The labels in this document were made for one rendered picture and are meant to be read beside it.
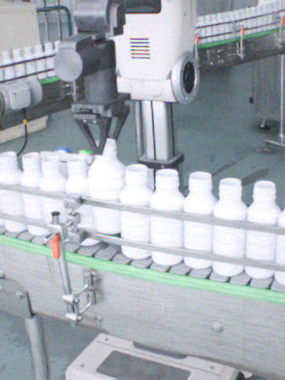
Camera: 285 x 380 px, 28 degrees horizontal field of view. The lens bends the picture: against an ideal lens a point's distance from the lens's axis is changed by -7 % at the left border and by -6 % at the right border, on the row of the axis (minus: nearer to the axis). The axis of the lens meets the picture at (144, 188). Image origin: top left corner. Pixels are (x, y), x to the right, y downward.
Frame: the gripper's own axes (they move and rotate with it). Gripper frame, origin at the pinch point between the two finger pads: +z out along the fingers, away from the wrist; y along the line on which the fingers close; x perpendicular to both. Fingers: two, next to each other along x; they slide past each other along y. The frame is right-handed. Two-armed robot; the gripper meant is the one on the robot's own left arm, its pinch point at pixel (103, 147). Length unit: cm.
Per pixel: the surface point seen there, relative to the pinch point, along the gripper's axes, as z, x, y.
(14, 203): 12.9, 20.9, -3.0
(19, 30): 17, 290, 326
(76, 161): 2.7, 5.1, -1.6
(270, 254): 14.4, -31.8, -1.9
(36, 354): 53, 23, -2
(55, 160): 3.0, 10.0, -1.6
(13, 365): 119, 88, 55
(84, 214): 12.4, 3.8, -2.4
